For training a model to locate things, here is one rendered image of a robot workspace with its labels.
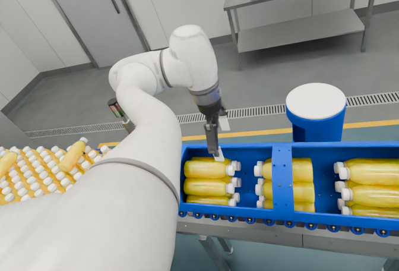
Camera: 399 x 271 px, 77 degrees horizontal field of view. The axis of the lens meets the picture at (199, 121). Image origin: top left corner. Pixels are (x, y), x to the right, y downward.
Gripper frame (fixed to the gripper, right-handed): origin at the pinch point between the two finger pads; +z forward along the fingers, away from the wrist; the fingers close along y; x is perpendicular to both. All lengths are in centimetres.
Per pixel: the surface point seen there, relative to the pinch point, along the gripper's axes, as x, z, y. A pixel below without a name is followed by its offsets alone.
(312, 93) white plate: -33, 28, 57
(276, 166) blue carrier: -17.4, 8.8, -3.4
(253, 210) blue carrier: -8.8, 20.4, -13.9
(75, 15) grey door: 311, 29, 307
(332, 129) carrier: -41, 38, 40
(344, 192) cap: -38.0, 19.4, -5.5
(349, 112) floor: -76, 132, 149
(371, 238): -47, 40, -11
